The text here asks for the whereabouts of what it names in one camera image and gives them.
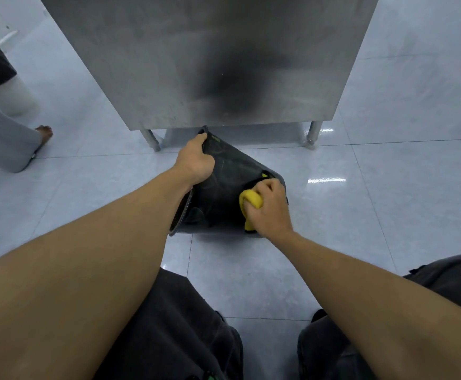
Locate person's left hand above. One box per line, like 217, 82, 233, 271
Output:
174, 133, 215, 191

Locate person's right hand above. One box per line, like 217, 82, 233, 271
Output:
243, 178, 295, 240

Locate yellow sponge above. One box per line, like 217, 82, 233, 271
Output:
239, 189, 264, 232

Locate black rubber boot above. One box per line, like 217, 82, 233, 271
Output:
169, 126, 289, 238

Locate person's right forearm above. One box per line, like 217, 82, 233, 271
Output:
268, 231, 461, 380

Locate person's left forearm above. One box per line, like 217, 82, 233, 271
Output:
0, 166, 195, 380

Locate steel table leg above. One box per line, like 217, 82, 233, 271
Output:
304, 121, 324, 149
140, 129, 161, 152

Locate steel table lower shelf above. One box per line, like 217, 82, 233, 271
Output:
161, 122, 313, 149

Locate dark grey trousers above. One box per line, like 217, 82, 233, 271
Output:
94, 253, 461, 380

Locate white bin with black bag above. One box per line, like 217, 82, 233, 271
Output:
0, 40, 38, 117

